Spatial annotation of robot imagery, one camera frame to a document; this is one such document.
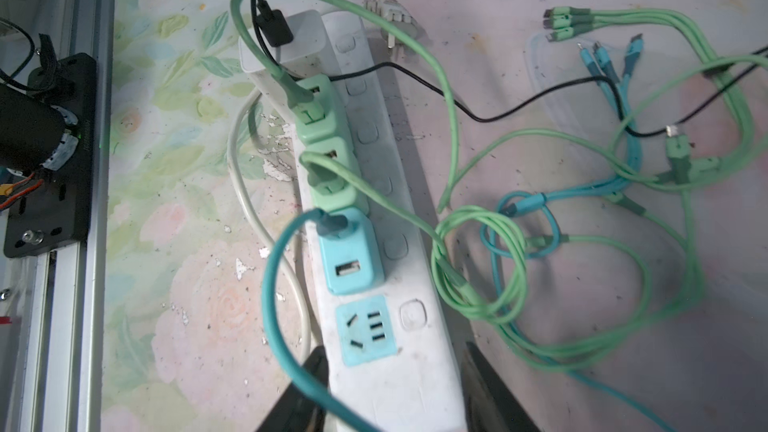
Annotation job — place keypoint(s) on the white charger adapter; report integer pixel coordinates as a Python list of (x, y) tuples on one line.
[(309, 54)]

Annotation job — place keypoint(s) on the white power strip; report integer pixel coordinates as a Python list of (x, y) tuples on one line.
[(390, 356)]

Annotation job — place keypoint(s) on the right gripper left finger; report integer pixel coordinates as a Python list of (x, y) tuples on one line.
[(293, 411)]

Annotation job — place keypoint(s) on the teal plug adapter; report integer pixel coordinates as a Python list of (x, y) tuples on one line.
[(349, 250)]

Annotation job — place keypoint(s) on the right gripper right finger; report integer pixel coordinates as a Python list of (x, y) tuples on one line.
[(489, 404)]

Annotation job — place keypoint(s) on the green charger adapter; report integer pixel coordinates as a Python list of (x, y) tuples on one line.
[(325, 116)]

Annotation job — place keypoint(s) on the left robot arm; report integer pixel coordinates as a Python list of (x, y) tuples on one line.
[(35, 135)]

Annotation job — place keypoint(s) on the white three-pin plug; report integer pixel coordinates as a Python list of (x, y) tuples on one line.
[(395, 13)]

